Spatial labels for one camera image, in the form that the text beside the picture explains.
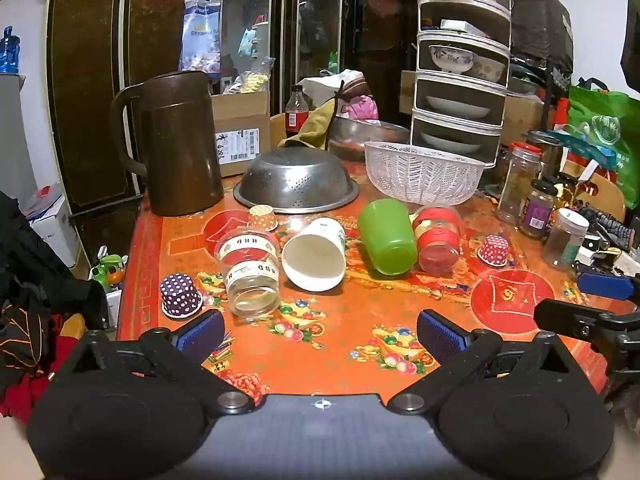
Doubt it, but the white paper cup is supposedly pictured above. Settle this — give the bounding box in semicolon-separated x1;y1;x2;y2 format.
281;217;347;293

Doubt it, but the pale patterned bowl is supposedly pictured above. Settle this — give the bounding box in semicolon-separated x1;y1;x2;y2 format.
472;55;506;82

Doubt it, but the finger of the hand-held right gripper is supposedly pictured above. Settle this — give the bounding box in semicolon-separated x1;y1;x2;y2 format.
533;298;617;347
574;266;640;304

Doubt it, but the green shopping bag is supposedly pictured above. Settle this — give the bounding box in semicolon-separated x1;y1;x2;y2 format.
566;85;640;202

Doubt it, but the green plastic cup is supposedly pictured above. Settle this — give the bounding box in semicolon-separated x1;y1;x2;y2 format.
357;199;418;276

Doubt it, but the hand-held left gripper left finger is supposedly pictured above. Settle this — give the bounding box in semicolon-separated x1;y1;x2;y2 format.
50;309;255;415

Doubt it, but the pink cloth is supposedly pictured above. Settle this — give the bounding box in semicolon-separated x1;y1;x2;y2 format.
344;94;381;122

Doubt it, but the metal colander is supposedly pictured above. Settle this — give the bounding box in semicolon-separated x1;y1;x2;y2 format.
233;147;360;215

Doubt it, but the plain cardboard box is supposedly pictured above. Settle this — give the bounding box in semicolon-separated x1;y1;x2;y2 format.
501;94;547;147

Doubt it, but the metal basin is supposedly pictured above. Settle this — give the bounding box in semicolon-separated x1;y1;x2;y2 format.
327;119;411;162

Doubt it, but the olive cloth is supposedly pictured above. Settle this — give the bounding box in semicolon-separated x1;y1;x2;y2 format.
279;100;342;151

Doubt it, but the dark wooden wardrobe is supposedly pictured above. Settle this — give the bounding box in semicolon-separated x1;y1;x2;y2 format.
46;0;418;213

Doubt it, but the brown plastic pitcher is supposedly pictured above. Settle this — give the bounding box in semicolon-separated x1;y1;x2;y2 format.
110;71;225;217

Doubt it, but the cardboard box with label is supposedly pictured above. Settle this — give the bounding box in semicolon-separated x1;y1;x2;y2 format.
210;91;272;179

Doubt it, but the yellow snack bag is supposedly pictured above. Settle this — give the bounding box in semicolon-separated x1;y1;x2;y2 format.
222;57;276;95

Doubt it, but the blue patterned bowl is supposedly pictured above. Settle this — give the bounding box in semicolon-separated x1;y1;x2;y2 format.
429;45;476;74

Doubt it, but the tiered dish rack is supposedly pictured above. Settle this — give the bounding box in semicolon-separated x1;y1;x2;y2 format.
410;0;512;169

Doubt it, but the purple dotted paper cup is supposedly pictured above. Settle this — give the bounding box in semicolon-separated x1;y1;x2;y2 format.
159;273;204;319

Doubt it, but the red labelled glass jar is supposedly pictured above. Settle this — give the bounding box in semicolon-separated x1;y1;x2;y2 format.
411;204;463;274

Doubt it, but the cola bottle red cap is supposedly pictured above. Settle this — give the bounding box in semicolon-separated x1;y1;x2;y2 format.
284;85;312;139

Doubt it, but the white plate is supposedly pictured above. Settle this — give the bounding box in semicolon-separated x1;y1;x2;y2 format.
425;95;491;119
420;132;483;155

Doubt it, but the dark clothes pile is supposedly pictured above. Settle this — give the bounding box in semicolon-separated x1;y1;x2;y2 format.
0;191;110;418

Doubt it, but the black bag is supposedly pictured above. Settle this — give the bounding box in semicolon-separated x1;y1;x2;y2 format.
509;0;574;77

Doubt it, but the clear jar white lid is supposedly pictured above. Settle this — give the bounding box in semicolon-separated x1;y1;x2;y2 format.
542;208;590;269

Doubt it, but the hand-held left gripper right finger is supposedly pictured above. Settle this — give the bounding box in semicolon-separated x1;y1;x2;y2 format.
387;309;598;413

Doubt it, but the orange dotted paper cup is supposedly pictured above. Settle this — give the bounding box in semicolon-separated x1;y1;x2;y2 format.
248;204;279;232

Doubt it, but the white plastic basket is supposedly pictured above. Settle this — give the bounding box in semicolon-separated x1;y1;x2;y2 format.
364;141;486;206

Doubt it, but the red dotted paper cup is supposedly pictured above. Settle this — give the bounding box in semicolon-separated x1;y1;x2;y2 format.
477;234;510;266

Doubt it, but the tall jar red lid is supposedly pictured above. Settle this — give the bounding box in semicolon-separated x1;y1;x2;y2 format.
497;142;544;225

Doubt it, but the blue water bottle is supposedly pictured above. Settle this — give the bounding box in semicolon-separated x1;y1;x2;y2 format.
0;26;21;74

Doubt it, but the small jar purple label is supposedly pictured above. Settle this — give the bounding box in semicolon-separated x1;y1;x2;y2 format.
519;179;559;239

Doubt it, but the green orange toy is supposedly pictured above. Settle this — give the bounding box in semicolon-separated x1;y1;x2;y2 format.
89;246;129;289

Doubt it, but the red printed tablecloth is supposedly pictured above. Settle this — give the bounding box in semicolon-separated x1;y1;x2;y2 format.
115;160;637;413

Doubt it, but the white carton box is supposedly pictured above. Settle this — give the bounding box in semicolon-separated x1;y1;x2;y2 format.
26;187;82;267

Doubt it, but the blue white snack bag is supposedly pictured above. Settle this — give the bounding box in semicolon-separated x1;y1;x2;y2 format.
179;0;223;79

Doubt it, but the white labelled glass jar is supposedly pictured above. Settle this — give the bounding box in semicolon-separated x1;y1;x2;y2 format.
226;259;281;319
214;228;281;267

